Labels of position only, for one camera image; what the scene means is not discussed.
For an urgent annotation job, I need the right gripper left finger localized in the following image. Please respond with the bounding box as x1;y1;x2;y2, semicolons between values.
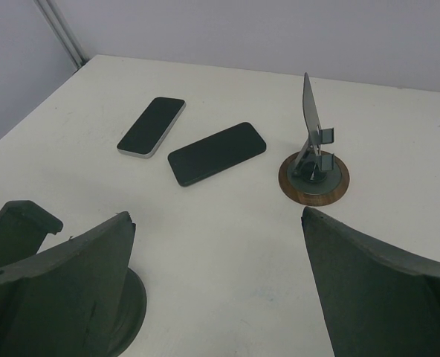
0;210;138;357

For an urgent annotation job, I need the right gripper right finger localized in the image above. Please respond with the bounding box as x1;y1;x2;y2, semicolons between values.
301;207;440;356

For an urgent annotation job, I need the black phone stand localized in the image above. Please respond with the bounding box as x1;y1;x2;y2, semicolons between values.
0;199;148;356

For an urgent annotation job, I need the black phone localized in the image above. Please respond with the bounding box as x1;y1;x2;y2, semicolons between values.
167;122;267;187
117;97;186;158

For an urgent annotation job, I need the brown disc small stand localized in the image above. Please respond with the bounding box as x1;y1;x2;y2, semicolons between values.
278;74;350;207

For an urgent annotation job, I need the left aluminium frame post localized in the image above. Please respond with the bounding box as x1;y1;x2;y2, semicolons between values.
34;0;89;70

